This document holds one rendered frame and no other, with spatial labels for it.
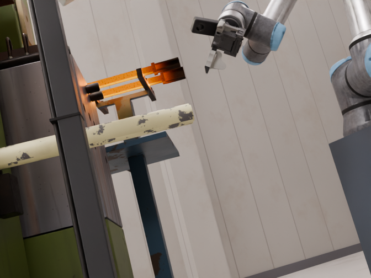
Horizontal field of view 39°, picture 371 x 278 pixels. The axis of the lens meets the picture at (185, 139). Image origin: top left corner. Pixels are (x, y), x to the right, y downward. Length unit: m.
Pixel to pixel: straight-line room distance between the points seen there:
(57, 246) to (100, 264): 0.47
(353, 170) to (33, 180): 1.10
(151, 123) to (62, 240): 0.40
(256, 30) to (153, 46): 2.96
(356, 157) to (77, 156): 1.22
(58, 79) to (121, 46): 3.77
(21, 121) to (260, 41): 0.81
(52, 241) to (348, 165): 1.08
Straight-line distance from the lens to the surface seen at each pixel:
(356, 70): 1.87
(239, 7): 1.77
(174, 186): 4.27
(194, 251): 4.23
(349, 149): 1.94
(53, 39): 0.98
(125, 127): 1.12
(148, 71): 1.97
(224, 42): 1.60
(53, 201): 1.36
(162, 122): 1.12
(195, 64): 5.03
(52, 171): 1.37
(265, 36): 1.77
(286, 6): 1.99
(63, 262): 1.34
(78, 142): 0.91
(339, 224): 5.57
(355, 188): 1.94
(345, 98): 1.98
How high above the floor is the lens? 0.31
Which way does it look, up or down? 13 degrees up
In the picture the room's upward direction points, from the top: 15 degrees counter-clockwise
